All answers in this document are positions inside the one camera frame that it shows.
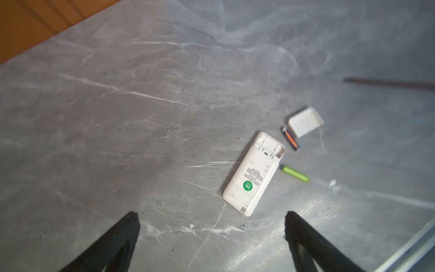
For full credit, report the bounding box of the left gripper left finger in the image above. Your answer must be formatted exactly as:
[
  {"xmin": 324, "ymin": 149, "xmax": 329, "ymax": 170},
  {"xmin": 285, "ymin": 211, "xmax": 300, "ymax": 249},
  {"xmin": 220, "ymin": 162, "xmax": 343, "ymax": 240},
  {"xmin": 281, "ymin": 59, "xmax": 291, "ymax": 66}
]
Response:
[{"xmin": 61, "ymin": 211, "xmax": 140, "ymax": 272}]

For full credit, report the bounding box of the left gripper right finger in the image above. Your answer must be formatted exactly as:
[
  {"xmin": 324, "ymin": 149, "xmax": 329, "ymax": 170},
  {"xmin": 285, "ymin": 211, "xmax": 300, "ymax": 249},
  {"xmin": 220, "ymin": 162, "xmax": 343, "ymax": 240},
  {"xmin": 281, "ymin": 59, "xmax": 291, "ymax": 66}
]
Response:
[{"xmin": 284, "ymin": 211, "xmax": 362, "ymax": 272}]

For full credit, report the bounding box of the green battery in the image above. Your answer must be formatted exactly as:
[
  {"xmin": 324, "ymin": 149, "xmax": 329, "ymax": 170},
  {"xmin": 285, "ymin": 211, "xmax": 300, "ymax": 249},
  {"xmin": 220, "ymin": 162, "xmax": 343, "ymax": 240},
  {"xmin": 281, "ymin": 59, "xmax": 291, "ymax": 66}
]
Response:
[{"xmin": 280, "ymin": 165, "xmax": 309, "ymax": 182}]

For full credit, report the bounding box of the white remote control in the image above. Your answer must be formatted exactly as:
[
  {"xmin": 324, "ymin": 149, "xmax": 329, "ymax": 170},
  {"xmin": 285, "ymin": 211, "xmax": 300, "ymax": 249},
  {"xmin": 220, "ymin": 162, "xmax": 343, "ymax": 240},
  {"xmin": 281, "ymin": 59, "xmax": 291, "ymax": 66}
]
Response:
[{"xmin": 223, "ymin": 131, "xmax": 286, "ymax": 217}]

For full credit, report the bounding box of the blue orange battery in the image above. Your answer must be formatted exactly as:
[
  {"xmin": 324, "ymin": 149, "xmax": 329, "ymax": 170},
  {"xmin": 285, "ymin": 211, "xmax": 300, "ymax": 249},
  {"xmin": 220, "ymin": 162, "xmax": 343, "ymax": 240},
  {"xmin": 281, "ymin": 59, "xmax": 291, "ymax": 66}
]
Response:
[{"xmin": 280, "ymin": 126, "xmax": 300, "ymax": 151}]

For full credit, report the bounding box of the white battery cover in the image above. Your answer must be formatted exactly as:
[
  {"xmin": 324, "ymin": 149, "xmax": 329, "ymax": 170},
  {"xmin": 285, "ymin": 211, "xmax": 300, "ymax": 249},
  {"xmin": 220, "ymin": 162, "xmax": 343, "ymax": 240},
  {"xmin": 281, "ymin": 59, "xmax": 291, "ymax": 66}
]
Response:
[{"xmin": 287, "ymin": 107, "xmax": 325, "ymax": 138}]

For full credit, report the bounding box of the black yellow screwdriver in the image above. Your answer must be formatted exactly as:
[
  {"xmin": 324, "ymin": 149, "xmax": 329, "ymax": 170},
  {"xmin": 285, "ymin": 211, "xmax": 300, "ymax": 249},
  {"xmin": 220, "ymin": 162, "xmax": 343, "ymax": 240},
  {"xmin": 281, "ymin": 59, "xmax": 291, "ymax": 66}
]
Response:
[{"xmin": 343, "ymin": 77, "xmax": 435, "ymax": 91}]

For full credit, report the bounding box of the aluminium front rail frame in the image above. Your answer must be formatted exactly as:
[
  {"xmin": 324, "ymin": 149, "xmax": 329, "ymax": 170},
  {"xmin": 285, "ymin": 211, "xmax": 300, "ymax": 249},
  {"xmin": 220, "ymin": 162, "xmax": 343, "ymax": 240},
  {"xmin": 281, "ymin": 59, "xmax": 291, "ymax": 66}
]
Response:
[{"xmin": 375, "ymin": 219, "xmax": 435, "ymax": 272}]

